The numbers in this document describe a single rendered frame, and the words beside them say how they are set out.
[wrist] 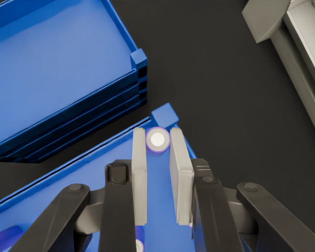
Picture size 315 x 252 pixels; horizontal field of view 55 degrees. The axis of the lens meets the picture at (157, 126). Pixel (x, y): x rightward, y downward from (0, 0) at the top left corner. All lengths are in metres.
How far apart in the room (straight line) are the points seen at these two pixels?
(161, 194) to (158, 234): 0.04
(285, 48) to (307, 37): 0.13
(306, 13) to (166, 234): 0.54
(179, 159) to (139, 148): 0.03
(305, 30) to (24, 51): 0.55
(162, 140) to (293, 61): 0.66
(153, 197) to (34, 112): 0.28
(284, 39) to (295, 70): 0.08
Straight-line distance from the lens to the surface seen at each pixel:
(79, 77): 0.54
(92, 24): 0.57
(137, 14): 0.85
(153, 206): 0.35
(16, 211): 0.38
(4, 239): 0.34
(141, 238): 0.30
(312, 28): 0.72
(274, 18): 0.77
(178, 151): 0.17
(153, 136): 0.20
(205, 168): 0.17
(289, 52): 0.83
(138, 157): 0.16
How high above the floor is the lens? 0.75
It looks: 82 degrees down
